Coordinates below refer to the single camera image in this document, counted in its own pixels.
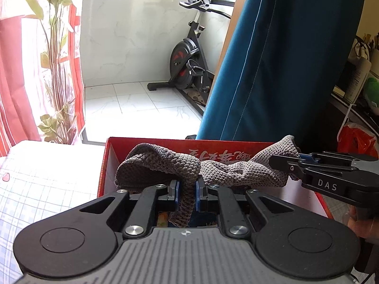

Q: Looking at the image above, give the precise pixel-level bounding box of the white wire hook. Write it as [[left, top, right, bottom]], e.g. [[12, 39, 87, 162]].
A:
[[344, 103, 356, 126]]

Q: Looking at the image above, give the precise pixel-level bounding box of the red plastic bag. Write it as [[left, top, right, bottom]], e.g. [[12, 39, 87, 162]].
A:
[[338, 123, 379, 162]]

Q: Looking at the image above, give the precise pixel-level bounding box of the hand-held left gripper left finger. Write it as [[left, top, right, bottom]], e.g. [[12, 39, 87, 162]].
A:
[[79, 180, 182, 240]]

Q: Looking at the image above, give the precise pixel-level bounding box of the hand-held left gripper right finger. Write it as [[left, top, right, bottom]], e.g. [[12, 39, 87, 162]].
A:
[[194, 176, 297, 240]]

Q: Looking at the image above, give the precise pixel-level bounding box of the blue curtain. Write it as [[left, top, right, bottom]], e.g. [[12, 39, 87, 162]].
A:
[[185, 0, 368, 156]]

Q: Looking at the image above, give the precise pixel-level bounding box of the pink printed curtain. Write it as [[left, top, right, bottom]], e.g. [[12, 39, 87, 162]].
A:
[[0, 0, 87, 158]]

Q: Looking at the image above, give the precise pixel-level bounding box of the cream cloth bag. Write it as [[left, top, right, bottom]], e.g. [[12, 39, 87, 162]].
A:
[[345, 37, 372, 103]]

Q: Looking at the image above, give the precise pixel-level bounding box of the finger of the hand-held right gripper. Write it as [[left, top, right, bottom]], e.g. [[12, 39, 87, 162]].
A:
[[269, 154, 309, 182], [299, 152, 356, 167]]

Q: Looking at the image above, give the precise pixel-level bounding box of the person's right hand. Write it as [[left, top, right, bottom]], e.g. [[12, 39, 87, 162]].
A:
[[346, 206, 373, 240]]

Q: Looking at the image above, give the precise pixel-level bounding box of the red cardboard box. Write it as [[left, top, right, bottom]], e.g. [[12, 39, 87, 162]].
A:
[[97, 137, 334, 231]]

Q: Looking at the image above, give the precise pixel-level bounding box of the black exercise bike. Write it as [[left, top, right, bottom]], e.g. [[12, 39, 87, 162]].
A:
[[147, 0, 234, 116]]

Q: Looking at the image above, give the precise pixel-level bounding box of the grey knitted cloth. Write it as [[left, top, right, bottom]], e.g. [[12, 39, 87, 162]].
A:
[[115, 135, 302, 228]]

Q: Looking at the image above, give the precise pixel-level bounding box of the checked bed sheet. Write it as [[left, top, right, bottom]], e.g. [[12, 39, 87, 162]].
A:
[[0, 140, 111, 284]]

